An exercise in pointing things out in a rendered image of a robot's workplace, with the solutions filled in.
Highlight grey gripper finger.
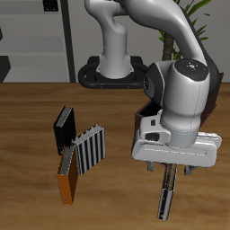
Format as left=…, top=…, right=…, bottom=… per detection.
left=183, top=164, right=199, bottom=176
left=145, top=160, right=155, bottom=173

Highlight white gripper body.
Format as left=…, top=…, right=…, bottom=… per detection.
left=130, top=130, right=223, bottom=169

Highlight grey striped book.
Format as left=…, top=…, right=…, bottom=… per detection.
left=155, top=163, right=179, bottom=222
left=71, top=123, right=107, bottom=176

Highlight orange book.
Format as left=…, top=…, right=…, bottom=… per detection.
left=56, top=145, right=80, bottom=207

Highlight black book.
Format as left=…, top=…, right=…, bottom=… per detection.
left=52, top=104, right=77, bottom=156

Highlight green pot plant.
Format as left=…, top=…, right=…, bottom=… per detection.
left=157, top=0, right=213, bottom=62

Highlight white shelf unit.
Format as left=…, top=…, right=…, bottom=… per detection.
left=0, top=0, right=76, bottom=84

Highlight dark grey block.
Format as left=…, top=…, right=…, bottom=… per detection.
left=0, top=55, right=12, bottom=84

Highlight black box on shelf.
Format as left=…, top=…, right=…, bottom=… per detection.
left=42, top=0, right=59, bottom=13

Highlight flat black base plate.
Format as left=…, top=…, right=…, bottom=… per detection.
left=77, top=55, right=151, bottom=90

